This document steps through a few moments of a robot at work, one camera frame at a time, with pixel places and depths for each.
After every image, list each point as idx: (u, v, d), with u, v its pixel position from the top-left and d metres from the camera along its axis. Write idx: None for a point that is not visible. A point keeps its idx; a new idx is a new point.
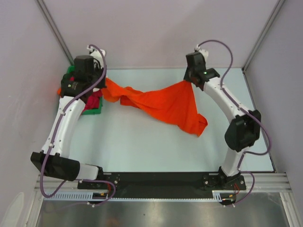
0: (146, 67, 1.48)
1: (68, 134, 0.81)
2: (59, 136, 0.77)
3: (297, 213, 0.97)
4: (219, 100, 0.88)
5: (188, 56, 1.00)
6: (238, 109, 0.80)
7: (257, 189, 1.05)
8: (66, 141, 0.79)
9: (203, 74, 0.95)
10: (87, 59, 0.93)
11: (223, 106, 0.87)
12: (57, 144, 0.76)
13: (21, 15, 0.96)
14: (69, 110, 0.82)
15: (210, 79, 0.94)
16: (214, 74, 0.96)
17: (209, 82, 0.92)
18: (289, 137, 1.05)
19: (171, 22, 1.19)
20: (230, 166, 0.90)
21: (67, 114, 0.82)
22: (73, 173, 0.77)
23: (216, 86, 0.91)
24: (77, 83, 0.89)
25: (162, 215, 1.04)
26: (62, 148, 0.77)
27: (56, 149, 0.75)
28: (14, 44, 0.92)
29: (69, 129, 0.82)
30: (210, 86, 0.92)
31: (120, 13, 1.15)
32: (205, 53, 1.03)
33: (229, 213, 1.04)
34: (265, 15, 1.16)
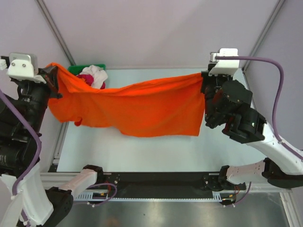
0: (145, 67, 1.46)
1: (38, 199, 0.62)
2: (29, 213, 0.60)
3: (297, 214, 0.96)
4: (277, 154, 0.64)
5: (238, 104, 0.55)
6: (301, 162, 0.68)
7: (256, 190, 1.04)
8: (40, 207, 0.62)
9: (251, 127, 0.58)
10: None
11: (277, 158, 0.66)
12: (33, 220, 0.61)
13: (21, 15, 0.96)
14: (21, 188, 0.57)
15: (263, 131, 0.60)
16: (258, 118, 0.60)
17: (265, 140, 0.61)
18: (289, 137, 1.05)
19: (171, 22, 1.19)
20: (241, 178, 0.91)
21: (22, 193, 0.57)
22: (65, 208, 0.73)
23: (273, 142, 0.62)
24: (6, 152, 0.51)
25: (162, 215, 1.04)
26: (41, 217, 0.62)
27: (34, 222, 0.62)
28: (13, 44, 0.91)
29: (36, 197, 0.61)
30: (267, 145, 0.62)
31: (120, 13, 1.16)
32: (233, 63, 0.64)
33: (229, 213, 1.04)
34: (265, 15, 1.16)
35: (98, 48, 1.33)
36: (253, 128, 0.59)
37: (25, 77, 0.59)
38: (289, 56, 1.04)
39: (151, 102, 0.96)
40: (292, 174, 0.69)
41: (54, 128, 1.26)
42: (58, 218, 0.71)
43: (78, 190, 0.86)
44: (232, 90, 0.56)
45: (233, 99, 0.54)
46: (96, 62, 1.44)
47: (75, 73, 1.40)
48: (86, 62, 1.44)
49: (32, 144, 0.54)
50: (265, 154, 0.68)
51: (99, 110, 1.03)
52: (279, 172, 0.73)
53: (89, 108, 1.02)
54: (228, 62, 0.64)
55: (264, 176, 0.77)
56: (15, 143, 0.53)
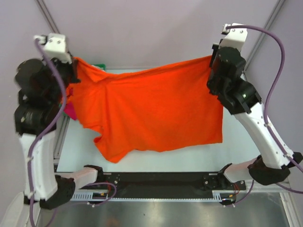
0: (145, 67, 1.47)
1: (48, 171, 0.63)
2: (38, 181, 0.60)
3: (297, 214, 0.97)
4: (259, 136, 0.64)
5: (226, 64, 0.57)
6: (284, 156, 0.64)
7: (257, 190, 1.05)
8: (48, 179, 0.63)
9: (241, 98, 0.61)
10: (34, 74, 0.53)
11: (259, 142, 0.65)
12: (39, 191, 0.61)
13: (21, 16, 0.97)
14: (37, 152, 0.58)
15: (252, 107, 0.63)
16: (252, 95, 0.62)
17: (251, 115, 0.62)
18: (289, 137, 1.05)
19: (171, 22, 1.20)
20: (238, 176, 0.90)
21: (36, 157, 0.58)
22: (68, 193, 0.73)
23: (259, 121, 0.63)
24: (33, 110, 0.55)
25: (162, 214, 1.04)
26: (47, 190, 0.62)
27: (39, 195, 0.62)
28: (13, 44, 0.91)
29: (47, 165, 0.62)
30: (251, 122, 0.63)
31: (120, 13, 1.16)
32: (242, 36, 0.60)
33: (229, 213, 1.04)
34: (265, 15, 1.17)
35: (98, 48, 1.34)
36: (244, 99, 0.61)
37: (57, 55, 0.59)
38: (289, 56, 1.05)
39: (173, 99, 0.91)
40: (271, 165, 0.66)
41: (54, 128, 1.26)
42: (62, 201, 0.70)
43: (79, 182, 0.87)
44: (230, 55, 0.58)
45: (227, 61, 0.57)
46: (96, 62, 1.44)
47: None
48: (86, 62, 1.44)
49: (54, 109, 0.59)
50: (251, 138, 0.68)
51: (118, 115, 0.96)
52: (261, 165, 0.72)
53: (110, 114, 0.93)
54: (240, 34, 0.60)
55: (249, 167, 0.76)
56: (39, 104, 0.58)
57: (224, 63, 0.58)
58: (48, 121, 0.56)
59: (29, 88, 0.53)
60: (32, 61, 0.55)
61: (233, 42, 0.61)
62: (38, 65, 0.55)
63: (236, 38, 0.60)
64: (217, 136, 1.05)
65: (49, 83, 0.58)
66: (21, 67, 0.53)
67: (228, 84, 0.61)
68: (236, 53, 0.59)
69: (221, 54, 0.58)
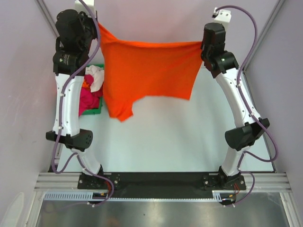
0: None
1: (75, 111, 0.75)
2: (66, 117, 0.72)
3: (297, 214, 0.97)
4: (230, 94, 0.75)
5: (208, 30, 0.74)
6: (249, 116, 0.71)
7: (257, 190, 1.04)
8: (74, 118, 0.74)
9: (220, 62, 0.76)
10: (71, 21, 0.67)
11: (230, 99, 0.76)
12: (66, 126, 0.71)
13: (21, 16, 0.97)
14: (68, 90, 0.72)
15: (228, 69, 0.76)
16: (232, 62, 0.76)
17: (225, 74, 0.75)
18: (289, 137, 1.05)
19: (171, 22, 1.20)
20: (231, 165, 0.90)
21: (67, 94, 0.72)
22: (87, 141, 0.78)
23: (231, 82, 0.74)
24: (69, 55, 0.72)
25: (162, 215, 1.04)
26: (72, 126, 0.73)
27: (66, 130, 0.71)
28: (14, 44, 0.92)
29: (75, 105, 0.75)
30: (225, 81, 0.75)
31: (120, 13, 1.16)
32: (226, 18, 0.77)
33: (229, 213, 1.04)
34: (265, 16, 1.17)
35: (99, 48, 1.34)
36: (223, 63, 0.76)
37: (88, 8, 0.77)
38: (290, 56, 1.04)
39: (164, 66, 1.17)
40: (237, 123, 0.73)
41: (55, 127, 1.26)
42: (82, 146, 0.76)
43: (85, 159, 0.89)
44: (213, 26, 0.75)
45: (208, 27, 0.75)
46: (97, 62, 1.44)
47: None
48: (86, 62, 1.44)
49: (84, 54, 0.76)
50: (226, 97, 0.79)
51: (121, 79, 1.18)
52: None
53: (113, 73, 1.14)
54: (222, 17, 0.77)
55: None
56: (74, 48, 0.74)
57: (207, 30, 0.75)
58: (81, 64, 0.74)
59: (66, 32, 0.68)
60: (68, 14, 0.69)
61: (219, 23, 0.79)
62: (73, 16, 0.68)
63: (221, 19, 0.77)
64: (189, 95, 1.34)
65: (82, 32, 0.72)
66: (60, 14, 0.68)
67: (211, 48, 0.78)
68: (219, 24, 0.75)
69: (207, 24, 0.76)
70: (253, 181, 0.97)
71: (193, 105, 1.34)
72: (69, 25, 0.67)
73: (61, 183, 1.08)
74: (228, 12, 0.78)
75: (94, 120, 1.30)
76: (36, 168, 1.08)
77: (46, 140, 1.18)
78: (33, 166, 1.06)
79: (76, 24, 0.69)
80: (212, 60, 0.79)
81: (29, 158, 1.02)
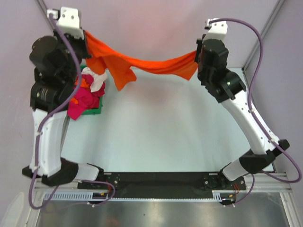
0: (145, 67, 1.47)
1: (54, 148, 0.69)
2: (43, 157, 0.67)
3: (297, 214, 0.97)
4: (244, 121, 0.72)
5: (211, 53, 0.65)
6: (268, 142, 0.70)
7: (257, 190, 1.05)
8: (52, 156, 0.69)
9: (226, 85, 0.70)
10: (48, 52, 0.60)
11: (245, 126, 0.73)
12: (43, 166, 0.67)
13: (21, 16, 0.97)
14: (45, 128, 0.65)
15: (236, 94, 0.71)
16: (237, 83, 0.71)
17: (235, 101, 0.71)
18: (289, 137, 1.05)
19: (170, 22, 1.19)
20: (235, 174, 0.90)
21: (44, 132, 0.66)
22: (69, 174, 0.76)
23: (243, 108, 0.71)
24: (47, 89, 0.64)
25: (162, 215, 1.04)
26: (49, 167, 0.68)
27: (42, 170, 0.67)
28: (14, 44, 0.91)
29: (55, 142, 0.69)
30: (235, 107, 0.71)
31: (120, 13, 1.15)
32: (223, 28, 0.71)
33: (229, 213, 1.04)
34: (265, 16, 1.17)
35: None
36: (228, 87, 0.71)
37: (69, 29, 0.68)
38: (290, 56, 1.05)
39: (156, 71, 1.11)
40: (256, 149, 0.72)
41: None
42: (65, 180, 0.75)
43: (81, 173, 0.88)
44: (213, 46, 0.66)
45: (208, 48, 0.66)
46: None
47: None
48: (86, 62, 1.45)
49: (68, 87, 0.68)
50: (236, 122, 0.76)
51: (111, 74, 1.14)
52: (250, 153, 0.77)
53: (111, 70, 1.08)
54: (218, 29, 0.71)
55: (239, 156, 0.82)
56: (54, 81, 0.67)
57: (208, 52, 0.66)
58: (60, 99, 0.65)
59: (42, 65, 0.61)
60: (44, 43, 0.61)
61: (214, 35, 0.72)
62: (51, 47, 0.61)
63: (217, 30, 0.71)
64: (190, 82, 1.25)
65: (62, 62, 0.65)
66: (36, 45, 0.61)
67: (212, 71, 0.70)
68: (219, 43, 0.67)
69: (205, 44, 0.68)
70: (253, 181, 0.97)
71: (193, 105, 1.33)
72: (46, 57, 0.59)
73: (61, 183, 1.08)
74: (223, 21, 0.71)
75: (94, 120, 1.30)
76: None
77: None
78: None
79: (55, 55, 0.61)
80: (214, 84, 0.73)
81: (29, 158, 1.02)
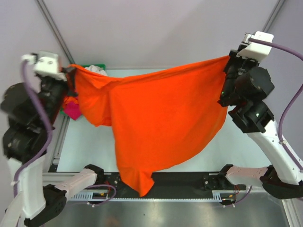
0: (145, 67, 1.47)
1: (35, 192, 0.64)
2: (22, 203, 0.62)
3: (297, 214, 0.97)
4: (274, 154, 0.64)
5: (256, 86, 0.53)
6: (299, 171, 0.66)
7: (256, 190, 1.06)
8: (34, 199, 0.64)
9: (254, 117, 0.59)
10: (20, 104, 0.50)
11: (274, 160, 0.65)
12: (24, 211, 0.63)
13: (21, 17, 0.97)
14: (22, 177, 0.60)
15: (266, 126, 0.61)
16: (265, 113, 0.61)
17: (265, 134, 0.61)
18: (289, 137, 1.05)
19: (170, 23, 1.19)
20: (239, 179, 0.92)
21: (21, 180, 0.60)
22: (57, 209, 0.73)
23: (273, 139, 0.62)
24: (19, 137, 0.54)
25: (162, 215, 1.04)
26: (31, 211, 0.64)
27: (24, 214, 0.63)
28: (14, 45, 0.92)
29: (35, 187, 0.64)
30: (266, 140, 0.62)
31: (120, 13, 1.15)
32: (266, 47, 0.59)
33: (229, 213, 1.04)
34: (265, 16, 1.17)
35: (99, 48, 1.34)
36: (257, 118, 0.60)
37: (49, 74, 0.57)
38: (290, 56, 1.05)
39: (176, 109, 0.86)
40: (287, 181, 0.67)
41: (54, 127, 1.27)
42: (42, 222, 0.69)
43: (74, 191, 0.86)
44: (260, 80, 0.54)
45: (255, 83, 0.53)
46: (97, 63, 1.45)
47: None
48: (86, 61, 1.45)
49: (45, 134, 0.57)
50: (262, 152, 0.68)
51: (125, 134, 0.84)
52: (276, 180, 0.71)
53: (113, 116, 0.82)
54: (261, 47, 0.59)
55: (262, 179, 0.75)
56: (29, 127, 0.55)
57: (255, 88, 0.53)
58: (34, 148, 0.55)
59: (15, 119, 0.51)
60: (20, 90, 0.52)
61: (255, 53, 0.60)
62: (24, 97, 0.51)
63: (260, 49, 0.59)
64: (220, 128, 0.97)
65: (39, 110, 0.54)
66: (8, 95, 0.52)
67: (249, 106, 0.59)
68: (265, 74, 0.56)
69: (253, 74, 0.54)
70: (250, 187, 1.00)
71: None
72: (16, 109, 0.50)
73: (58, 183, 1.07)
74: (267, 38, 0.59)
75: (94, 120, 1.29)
76: None
77: None
78: None
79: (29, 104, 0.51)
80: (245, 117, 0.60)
81: None
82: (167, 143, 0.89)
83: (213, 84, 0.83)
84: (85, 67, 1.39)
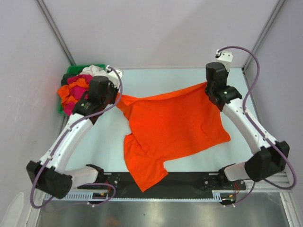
0: (145, 67, 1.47)
1: (69, 150, 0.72)
2: (60, 150, 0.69)
3: (297, 213, 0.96)
4: (238, 122, 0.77)
5: (209, 68, 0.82)
6: (263, 139, 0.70)
7: (257, 190, 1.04)
8: (66, 156, 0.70)
9: (223, 93, 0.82)
10: (104, 81, 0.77)
11: (243, 131, 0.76)
12: (57, 158, 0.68)
13: (21, 16, 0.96)
14: (76, 127, 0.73)
15: (232, 100, 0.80)
16: (235, 93, 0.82)
17: (230, 105, 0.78)
18: (289, 137, 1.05)
19: (170, 22, 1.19)
20: (234, 174, 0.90)
21: (73, 130, 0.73)
22: (63, 191, 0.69)
23: (237, 110, 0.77)
24: (90, 103, 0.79)
25: (162, 215, 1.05)
26: (60, 163, 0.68)
27: (53, 162, 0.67)
28: (13, 45, 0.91)
29: (73, 145, 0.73)
30: (230, 109, 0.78)
31: (120, 13, 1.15)
32: (229, 58, 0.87)
33: (229, 213, 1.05)
34: (265, 15, 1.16)
35: (98, 48, 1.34)
36: (225, 94, 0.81)
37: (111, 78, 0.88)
38: (290, 56, 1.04)
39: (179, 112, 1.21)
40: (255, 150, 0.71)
41: (54, 127, 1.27)
42: (56, 186, 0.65)
43: (76, 181, 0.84)
44: (214, 65, 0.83)
45: (209, 66, 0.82)
46: (97, 62, 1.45)
47: (76, 73, 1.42)
48: (85, 61, 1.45)
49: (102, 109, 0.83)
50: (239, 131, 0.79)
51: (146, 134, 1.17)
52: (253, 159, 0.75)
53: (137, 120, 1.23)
54: (225, 58, 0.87)
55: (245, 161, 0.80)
56: (97, 101, 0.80)
57: (209, 69, 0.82)
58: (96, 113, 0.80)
59: (94, 88, 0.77)
60: (100, 75, 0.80)
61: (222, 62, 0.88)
62: (105, 78, 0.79)
63: (224, 59, 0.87)
64: (226, 135, 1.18)
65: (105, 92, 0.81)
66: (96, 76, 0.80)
67: (214, 84, 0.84)
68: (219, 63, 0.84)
69: (209, 64, 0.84)
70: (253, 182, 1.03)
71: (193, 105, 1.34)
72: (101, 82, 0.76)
73: None
74: (230, 52, 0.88)
75: None
76: None
77: (46, 140, 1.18)
78: None
79: (106, 84, 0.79)
80: (216, 95, 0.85)
81: (28, 158, 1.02)
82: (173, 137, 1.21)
83: (197, 99, 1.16)
84: (85, 67, 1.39)
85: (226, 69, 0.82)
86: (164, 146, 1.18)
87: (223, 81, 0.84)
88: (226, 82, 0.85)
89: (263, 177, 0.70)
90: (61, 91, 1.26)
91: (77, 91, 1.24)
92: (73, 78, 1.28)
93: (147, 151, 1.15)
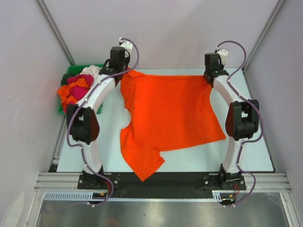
0: (144, 67, 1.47)
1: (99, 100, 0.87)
2: (93, 96, 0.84)
3: (297, 213, 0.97)
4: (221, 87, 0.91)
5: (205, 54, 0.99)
6: (238, 97, 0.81)
7: (257, 190, 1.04)
8: (97, 102, 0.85)
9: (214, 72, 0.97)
10: (120, 50, 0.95)
11: (225, 95, 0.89)
12: (92, 101, 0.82)
13: (21, 16, 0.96)
14: (104, 83, 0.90)
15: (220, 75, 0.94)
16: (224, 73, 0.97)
17: (218, 78, 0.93)
18: (289, 137, 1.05)
19: (170, 22, 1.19)
20: (230, 161, 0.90)
21: (102, 84, 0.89)
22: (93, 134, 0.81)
23: (222, 81, 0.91)
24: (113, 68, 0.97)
25: (162, 215, 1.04)
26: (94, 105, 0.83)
27: (89, 104, 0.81)
28: (13, 44, 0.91)
29: (100, 97, 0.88)
30: (217, 81, 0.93)
31: (119, 13, 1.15)
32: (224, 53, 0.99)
33: (229, 213, 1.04)
34: (265, 15, 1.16)
35: (99, 48, 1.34)
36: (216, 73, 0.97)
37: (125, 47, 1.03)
38: (290, 56, 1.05)
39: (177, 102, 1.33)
40: None
41: (54, 127, 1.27)
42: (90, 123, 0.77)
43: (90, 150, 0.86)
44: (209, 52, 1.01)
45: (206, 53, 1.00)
46: (96, 63, 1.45)
47: (76, 73, 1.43)
48: (85, 61, 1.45)
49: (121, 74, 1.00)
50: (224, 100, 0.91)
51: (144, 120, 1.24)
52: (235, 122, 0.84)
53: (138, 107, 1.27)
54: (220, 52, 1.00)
55: None
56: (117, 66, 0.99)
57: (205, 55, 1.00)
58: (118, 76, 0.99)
59: (113, 55, 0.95)
60: (118, 46, 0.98)
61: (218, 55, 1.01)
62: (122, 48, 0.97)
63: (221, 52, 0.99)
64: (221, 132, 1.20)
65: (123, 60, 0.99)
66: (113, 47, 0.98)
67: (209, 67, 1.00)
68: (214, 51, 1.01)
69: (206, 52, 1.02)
70: (253, 181, 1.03)
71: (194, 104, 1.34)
72: (119, 52, 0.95)
73: (57, 182, 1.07)
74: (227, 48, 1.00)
75: None
76: (36, 168, 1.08)
77: (46, 140, 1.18)
78: (32, 166, 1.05)
79: (122, 52, 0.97)
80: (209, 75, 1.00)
81: (28, 158, 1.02)
82: (170, 128, 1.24)
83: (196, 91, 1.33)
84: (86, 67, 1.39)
85: (219, 56, 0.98)
86: (162, 139, 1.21)
87: (218, 65, 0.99)
88: (219, 67, 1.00)
89: (240, 134, 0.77)
90: (61, 91, 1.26)
91: (77, 90, 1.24)
92: (73, 78, 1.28)
93: (144, 141, 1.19)
